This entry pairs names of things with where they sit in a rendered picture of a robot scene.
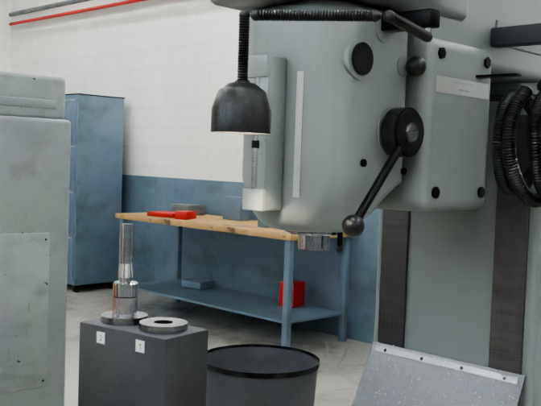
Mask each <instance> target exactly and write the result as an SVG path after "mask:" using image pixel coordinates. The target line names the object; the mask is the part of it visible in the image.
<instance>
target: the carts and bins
mask: <svg viewBox="0 0 541 406"><path fill-rule="evenodd" d="M318 363H319V364H318ZM319 367H320V359H319V358H318V357H317V356H316V355H315V354H312V353H310V352H308V351H305V350H300V349H296V348H292V347H287V346H275V345H262V344H241V345H231V346H220V347H217V348H213V349H210V350H208V361H207V387H206V406H314V403H315V394H316V380H317V371H318V369H319Z"/></svg>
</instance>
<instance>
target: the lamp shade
mask: <svg viewBox="0 0 541 406"><path fill-rule="evenodd" d="M210 132H214V133H226V134H245V135H270V134H271V107H270V104H269V101H268V98H267V95H266V92H265V91H264V90H263V89H261V88H260V87H259V86H258V85H256V84H255V83H250V81H235V82H230V83H228V84H227V85H225V86H223V87H222V88H221V89H219V90H218V91H217V95H216V97H215V100H214V103H213V106H212V109H211V131H210Z"/></svg>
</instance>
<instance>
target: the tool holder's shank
mask: <svg viewBox="0 0 541 406"><path fill-rule="evenodd" d="M133 232H134V224H132V223H121V233H120V263H119V269H118V277H119V282H121V283H131V281H132V278H133V277H134V270H133V264H132V262H133Z"/></svg>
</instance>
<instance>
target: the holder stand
mask: <svg viewBox="0 0 541 406"><path fill-rule="evenodd" d="M208 335H209V331H208V330H207V329H203V328H199V327H194V326H190V325H188V322H187V321H186V320H183V319H179V318H173V317H152V318H148V314H147V313H144V312H140V311H137V315H136V316H133V317H116V316H114V315H113V314H112V311H109V312H105V313H102V314H101V318H97V319H92V320H87V321H82V322H81V323H80V348H79V383H78V406H206V387H207V361H208Z"/></svg>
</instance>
